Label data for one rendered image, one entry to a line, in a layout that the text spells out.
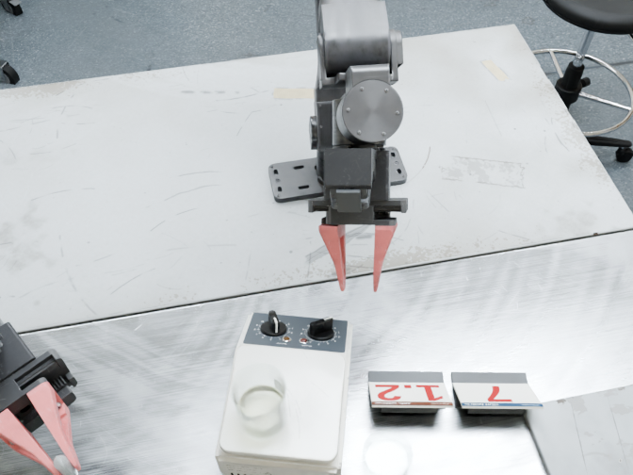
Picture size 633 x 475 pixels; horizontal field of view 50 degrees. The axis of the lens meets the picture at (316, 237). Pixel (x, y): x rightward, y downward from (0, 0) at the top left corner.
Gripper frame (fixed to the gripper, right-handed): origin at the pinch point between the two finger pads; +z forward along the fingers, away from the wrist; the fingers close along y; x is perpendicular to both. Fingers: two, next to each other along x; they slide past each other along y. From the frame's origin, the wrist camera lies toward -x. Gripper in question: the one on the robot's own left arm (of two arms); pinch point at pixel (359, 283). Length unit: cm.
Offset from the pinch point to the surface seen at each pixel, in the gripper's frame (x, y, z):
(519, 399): 4.9, 17.7, 13.7
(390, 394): 3.4, 3.3, 13.4
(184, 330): 7.7, -22.9, 7.8
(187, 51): 183, -85, -59
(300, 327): 5.7, -7.7, 6.5
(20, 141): 25, -56, -17
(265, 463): -7.8, -8.8, 17.4
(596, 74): 199, 69, -48
